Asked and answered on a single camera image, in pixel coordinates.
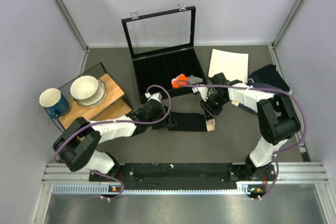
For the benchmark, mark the white scalloped saucer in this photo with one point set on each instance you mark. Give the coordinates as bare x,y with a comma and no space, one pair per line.
96,99

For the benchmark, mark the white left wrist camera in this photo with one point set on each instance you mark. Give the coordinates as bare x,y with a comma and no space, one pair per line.
153,96

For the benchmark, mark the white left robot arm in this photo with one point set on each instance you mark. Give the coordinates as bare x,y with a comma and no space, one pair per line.
77,145

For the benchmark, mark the blue mug white inside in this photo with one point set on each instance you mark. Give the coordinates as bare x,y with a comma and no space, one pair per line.
54,102

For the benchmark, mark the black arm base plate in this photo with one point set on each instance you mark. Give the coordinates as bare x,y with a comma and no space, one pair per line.
181,175

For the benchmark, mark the white ceramic bowl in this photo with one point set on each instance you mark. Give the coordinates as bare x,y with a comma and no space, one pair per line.
84,87

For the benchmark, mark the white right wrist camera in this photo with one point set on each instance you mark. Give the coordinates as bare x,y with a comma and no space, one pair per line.
202,91

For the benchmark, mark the grey slotted cable duct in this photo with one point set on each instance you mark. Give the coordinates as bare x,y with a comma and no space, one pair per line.
106,189

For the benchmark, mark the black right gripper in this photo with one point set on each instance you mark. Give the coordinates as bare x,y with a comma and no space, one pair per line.
210,112

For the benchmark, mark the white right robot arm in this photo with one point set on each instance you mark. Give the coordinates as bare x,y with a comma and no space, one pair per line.
277,118

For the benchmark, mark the black underwear in pile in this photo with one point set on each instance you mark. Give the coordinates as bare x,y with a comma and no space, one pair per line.
268,77

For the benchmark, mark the beige cloth in pile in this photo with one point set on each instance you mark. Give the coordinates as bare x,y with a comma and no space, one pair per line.
235,103

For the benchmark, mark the grey rolled underwear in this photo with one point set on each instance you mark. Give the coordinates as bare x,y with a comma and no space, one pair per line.
193,80

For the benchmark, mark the wooden black-framed shelf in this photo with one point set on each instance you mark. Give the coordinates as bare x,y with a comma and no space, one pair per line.
115,101

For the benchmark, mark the black underwear beige waistband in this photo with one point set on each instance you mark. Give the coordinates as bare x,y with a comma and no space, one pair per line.
191,122

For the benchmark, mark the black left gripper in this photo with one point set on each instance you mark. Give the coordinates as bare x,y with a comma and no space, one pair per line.
167,122

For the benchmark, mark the orange rolled underwear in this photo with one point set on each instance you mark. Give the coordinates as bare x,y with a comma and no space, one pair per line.
179,80

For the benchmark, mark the black glass-lid storage box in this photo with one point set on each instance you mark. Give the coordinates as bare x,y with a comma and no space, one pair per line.
161,46

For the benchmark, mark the navy blue underwear in pile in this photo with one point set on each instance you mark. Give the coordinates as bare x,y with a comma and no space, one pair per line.
245,108

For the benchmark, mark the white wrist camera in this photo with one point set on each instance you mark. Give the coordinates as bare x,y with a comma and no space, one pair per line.
153,96
202,91

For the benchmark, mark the white square plate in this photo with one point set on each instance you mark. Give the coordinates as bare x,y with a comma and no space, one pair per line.
233,65

